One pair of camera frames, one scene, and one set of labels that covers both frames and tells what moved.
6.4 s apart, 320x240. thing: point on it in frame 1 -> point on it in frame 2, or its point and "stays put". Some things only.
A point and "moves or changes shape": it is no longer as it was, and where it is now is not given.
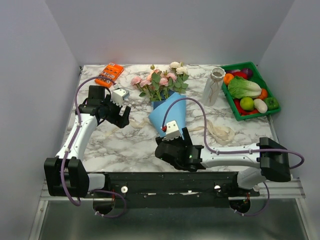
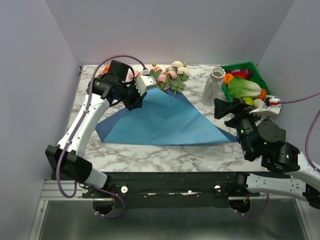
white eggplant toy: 259,105 stays put
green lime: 247,103 stays put
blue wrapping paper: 172,107 moves or changes shape
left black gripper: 123,121 -> 137,102
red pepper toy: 240,74 stays put
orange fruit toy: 228,77 stays put
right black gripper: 186,142 -> 222,107
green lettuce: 242,88 stays put
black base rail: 172,190 stays put
